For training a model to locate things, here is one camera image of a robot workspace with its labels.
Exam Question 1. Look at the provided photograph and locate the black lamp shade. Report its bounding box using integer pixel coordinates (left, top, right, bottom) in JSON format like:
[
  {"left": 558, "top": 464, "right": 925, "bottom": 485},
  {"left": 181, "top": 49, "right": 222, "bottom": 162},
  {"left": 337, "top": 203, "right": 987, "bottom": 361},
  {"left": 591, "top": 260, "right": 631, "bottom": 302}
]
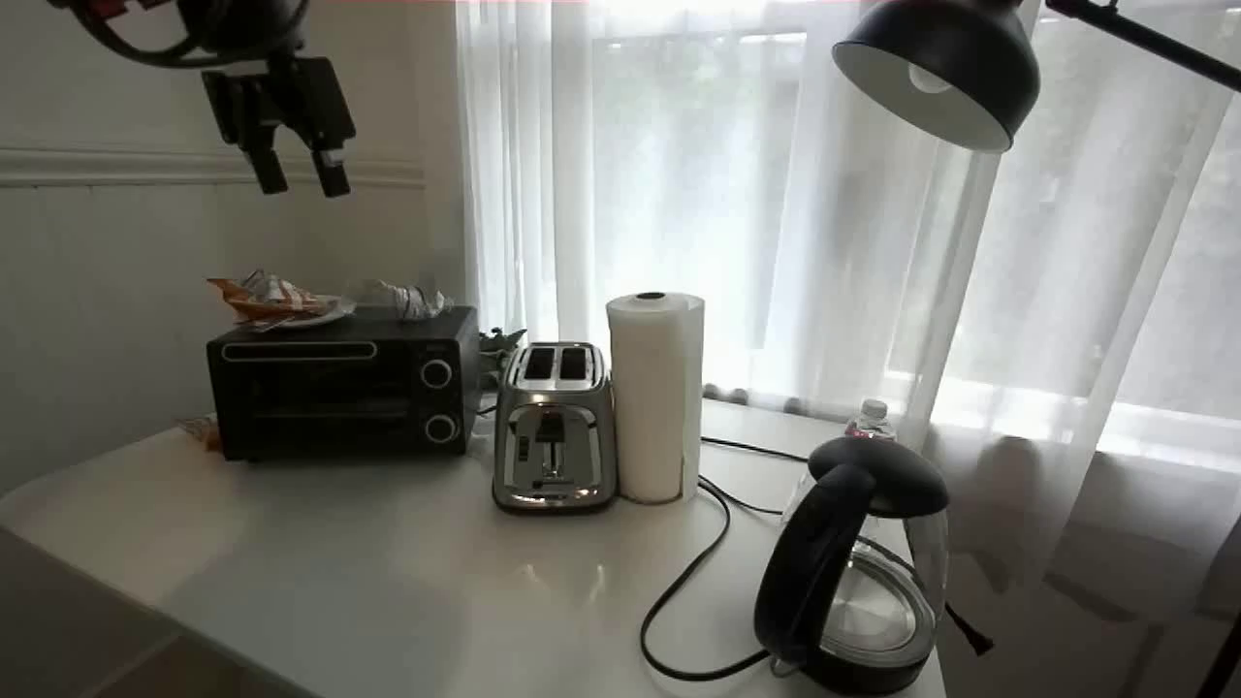
[{"left": 830, "top": 0, "right": 1045, "bottom": 159}]

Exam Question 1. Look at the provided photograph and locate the black toaster oven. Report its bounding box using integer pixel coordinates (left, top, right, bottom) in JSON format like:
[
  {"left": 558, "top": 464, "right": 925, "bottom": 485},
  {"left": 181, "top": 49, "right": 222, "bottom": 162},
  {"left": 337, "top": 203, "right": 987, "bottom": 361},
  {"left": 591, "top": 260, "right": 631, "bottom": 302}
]
[{"left": 203, "top": 302, "right": 487, "bottom": 464}]

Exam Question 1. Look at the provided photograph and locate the small orange object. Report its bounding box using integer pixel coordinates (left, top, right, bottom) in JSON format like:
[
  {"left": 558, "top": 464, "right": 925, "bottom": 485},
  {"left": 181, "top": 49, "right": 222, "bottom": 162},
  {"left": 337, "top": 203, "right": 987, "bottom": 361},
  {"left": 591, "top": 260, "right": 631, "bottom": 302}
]
[{"left": 180, "top": 415, "right": 228, "bottom": 456}]

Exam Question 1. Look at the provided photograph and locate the chrome two-slot toaster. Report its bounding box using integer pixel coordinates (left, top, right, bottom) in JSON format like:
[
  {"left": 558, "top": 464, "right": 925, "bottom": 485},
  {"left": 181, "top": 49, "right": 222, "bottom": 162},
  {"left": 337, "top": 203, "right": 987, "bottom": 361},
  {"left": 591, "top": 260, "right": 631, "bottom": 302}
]
[{"left": 489, "top": 339, "right": 620, "bottom": 518}]

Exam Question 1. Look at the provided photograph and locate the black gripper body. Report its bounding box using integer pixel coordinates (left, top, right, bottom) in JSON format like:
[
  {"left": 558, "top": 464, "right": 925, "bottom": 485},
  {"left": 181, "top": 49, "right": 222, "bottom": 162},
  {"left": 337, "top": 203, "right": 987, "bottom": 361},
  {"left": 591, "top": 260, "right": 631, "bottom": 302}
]
[{"left": 198, "top": 49, "right": 361, "bottom": 152}]

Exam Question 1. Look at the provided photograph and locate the silver oven knob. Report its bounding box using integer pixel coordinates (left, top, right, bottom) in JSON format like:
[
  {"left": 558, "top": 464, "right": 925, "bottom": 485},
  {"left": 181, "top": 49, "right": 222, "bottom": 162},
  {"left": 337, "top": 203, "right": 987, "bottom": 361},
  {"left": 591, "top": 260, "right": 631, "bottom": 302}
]
[
  {"left": 419, "top": 406, "right": 466, "bottom": 450},
  {"left": 414, "top": 354, "right": 457, "bottom": 395}
]

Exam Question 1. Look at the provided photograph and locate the white paper towel roll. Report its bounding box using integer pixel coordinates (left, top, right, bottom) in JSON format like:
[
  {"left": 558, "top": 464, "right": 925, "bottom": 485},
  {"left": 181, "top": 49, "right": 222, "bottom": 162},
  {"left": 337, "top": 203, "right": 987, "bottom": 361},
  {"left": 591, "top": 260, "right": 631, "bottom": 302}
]
[{"left": 605, "top": 288, "right": 709, "bottom": 509}]

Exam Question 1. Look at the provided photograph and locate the black glass electric kettle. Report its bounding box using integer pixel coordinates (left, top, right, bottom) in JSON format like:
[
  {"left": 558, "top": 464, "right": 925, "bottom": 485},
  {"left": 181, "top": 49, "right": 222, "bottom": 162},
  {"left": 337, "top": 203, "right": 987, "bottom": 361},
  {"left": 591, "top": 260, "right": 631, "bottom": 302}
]
[{"left": 753, "top": 429, "right": 953, "bottom": 698}]

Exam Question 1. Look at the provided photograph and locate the white sheer curtain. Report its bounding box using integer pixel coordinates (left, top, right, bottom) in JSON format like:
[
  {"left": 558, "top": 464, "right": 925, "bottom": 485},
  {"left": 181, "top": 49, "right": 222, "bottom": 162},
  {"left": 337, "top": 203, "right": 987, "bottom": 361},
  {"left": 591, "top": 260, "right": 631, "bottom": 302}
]
[{"left": 454, "top": 0, "right": 1241, "bottom": 698}]

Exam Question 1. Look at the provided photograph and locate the red arm strap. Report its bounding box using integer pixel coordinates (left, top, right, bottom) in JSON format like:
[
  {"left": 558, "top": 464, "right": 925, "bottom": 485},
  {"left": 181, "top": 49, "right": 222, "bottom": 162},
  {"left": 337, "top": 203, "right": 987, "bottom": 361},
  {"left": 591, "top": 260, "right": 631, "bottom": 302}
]
[{"left": 96, "top": 0, "right": 180, "bottom": 25}]

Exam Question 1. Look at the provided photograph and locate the white crumpled object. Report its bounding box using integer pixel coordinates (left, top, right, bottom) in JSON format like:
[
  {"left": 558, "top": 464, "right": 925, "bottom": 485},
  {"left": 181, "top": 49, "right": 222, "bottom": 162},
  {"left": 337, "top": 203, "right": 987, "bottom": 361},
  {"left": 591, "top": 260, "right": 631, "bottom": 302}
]
[{"left": 350, "top": 275, "right": 449, "bottom": 326}]

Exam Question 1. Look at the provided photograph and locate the thin black appliance cable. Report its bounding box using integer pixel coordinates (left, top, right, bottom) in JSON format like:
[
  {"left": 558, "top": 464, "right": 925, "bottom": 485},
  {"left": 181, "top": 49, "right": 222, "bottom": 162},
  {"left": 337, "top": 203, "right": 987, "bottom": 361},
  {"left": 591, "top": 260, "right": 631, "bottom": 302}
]
[{"left": 697, "top": 433, "right": 816, "bottom": 470}]

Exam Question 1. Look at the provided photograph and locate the white capped bottle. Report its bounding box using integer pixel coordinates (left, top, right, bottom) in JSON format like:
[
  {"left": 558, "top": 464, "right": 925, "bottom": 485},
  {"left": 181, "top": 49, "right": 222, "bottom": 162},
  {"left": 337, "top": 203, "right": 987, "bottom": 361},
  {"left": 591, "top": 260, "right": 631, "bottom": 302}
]
[{"left": 847, "top": 395, "right": 895, "bottom": 441}]

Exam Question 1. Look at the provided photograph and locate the black glass oven door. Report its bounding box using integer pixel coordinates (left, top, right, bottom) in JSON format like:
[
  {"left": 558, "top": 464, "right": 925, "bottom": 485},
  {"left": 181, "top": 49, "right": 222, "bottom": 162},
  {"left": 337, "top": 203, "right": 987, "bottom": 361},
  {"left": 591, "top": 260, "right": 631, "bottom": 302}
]
[{"left": 211, "top": 333, "right": 422, "bottom": 456}]

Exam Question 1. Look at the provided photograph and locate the black kettle power cable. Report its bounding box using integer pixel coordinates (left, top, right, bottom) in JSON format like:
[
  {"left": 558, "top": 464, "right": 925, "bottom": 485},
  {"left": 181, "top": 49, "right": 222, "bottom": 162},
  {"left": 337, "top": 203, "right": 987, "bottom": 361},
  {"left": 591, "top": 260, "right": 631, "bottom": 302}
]
[{"left": 636, "top": 473, "right": 780, "bottom": 686}]

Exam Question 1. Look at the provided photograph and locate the small dark spiky object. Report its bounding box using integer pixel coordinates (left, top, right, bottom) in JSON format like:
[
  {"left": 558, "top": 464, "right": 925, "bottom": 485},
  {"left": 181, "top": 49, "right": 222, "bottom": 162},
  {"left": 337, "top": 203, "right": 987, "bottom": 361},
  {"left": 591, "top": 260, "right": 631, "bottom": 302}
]
[{"left": 474, "top": 322, "right": 532, "bottom": 392}]

